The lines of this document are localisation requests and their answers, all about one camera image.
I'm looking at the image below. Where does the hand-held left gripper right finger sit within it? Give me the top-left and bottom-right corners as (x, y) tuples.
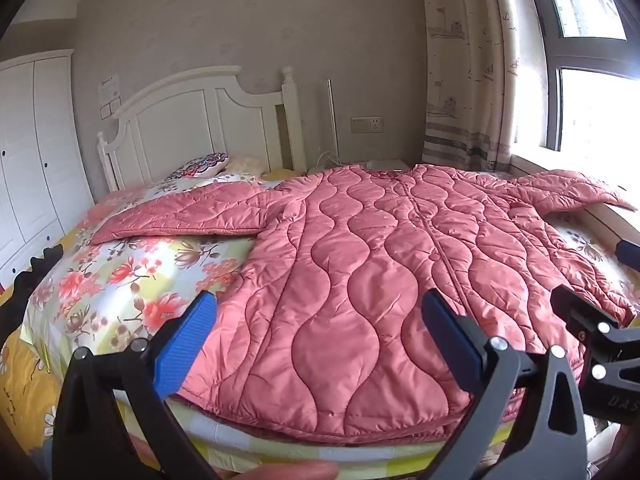
(421, 289), (588, 480)

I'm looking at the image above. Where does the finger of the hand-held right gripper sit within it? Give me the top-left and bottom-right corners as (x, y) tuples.
(616, 240), (640, 266)
(550, 285), (640, 347)

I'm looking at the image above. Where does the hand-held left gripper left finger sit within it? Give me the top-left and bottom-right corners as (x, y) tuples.
(52, 290), (221, 480)

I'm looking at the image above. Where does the pink quilted coat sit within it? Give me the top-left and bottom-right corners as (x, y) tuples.
(90, 164), (638, 448)

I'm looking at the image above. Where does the person's left hand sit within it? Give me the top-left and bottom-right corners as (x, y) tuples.
(220, 460), (343, 480)

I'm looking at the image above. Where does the beige window ledge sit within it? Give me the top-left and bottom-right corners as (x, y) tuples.
(510, 150), (640, 256)

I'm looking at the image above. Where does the bed with floral sheet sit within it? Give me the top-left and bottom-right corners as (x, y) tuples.
(0, 170), (640, 480)

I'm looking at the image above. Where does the black object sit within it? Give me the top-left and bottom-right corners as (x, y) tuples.
(0, 245), (63, 341)

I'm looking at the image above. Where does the colourful patterned pillow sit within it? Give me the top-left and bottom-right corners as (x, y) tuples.
(167, 152), (231, 181)

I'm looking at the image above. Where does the white nightstand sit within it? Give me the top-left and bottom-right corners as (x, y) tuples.
(307, 159), (408, 173)

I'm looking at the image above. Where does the beige pillow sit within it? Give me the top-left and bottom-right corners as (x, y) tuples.
(227, 155), (268, 178)

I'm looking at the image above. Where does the dark framed window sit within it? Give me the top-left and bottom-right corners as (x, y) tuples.
(520, 0), (640, 161)

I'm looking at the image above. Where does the white wooden headboard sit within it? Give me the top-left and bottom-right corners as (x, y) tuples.
(97, 65), (308, 193)

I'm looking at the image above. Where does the white wardrobe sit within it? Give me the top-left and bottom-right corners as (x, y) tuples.
(0, 50), (96, 288)

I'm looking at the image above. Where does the printed striped curtain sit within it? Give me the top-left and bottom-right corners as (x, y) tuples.
(417, 0), (548, 173)

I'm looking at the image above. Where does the beige wall socket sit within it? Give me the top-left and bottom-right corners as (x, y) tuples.
(350, 116), (386, 135)

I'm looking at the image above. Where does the paper notice on wall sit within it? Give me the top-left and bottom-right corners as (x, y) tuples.
(98, 74), (122, 102)

